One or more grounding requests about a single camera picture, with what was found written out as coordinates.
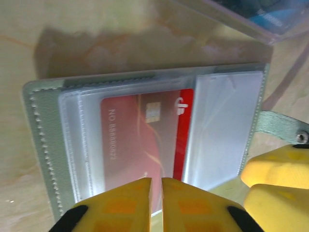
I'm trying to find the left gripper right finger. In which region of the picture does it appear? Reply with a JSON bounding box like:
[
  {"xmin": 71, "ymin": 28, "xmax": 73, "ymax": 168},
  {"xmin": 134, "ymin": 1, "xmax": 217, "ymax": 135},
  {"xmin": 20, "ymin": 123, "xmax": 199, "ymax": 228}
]
[{"xmin": 161, "ymin": 177, "xmax": 264, "ymax": 232}]

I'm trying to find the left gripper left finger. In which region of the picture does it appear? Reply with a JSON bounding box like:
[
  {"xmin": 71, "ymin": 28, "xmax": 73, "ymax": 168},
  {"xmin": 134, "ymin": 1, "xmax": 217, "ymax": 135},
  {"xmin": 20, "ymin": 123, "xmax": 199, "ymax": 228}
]
[{"xmin": 49, "ymin": 177, "xmax": 153, "ymax": 232}]

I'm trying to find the red credit card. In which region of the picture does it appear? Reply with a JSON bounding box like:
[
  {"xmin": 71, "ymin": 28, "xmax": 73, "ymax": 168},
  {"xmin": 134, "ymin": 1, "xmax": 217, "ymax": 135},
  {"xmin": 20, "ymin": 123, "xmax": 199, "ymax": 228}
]
[{"xmin": 100, "ymin": 88, "xmax": 195, "ymax": 211}]

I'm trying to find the light blue credit card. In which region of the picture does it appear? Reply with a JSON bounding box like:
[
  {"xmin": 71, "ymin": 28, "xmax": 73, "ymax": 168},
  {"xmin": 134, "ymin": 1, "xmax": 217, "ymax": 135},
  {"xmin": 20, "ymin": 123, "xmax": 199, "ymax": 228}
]
[{"xmin": 248, "ymin": 9, "xmax": 300, "ymax": 32}]

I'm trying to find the dark blue credit card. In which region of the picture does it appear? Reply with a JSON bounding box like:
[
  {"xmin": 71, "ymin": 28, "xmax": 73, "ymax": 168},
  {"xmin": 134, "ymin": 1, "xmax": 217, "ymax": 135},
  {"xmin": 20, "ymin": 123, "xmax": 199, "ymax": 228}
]
[{"xmin": 212, "ymin": 0, "xmax": 309, "ymax": 19}]

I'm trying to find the clear plastic box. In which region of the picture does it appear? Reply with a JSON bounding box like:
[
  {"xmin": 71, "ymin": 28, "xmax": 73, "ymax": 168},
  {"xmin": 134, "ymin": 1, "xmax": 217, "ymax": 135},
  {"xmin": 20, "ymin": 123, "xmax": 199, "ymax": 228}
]
[{"xmin": 173, "ymin": 0, "xmax": 309, "ymax": 45}]

